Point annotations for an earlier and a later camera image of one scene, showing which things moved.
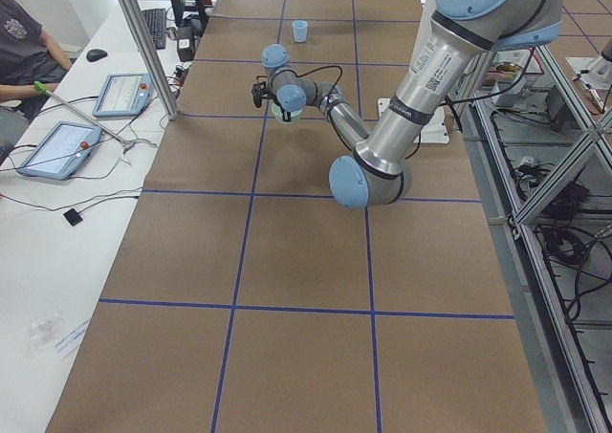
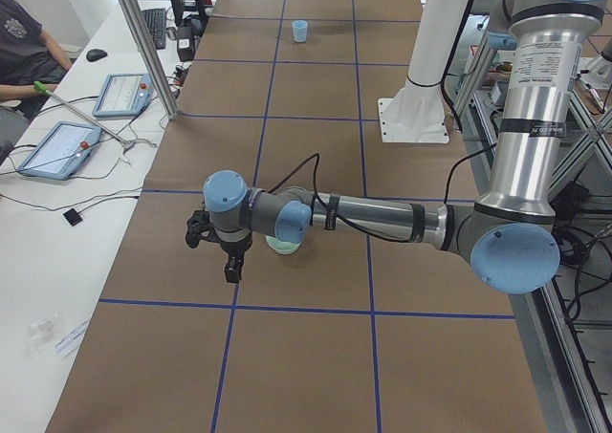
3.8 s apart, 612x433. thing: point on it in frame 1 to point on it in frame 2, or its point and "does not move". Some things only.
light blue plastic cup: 299,31 does not move
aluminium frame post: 146,49 does not move
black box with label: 185,46 does not move
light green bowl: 278,114 to 280,247
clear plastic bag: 43,334 does not move
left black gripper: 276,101 to 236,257
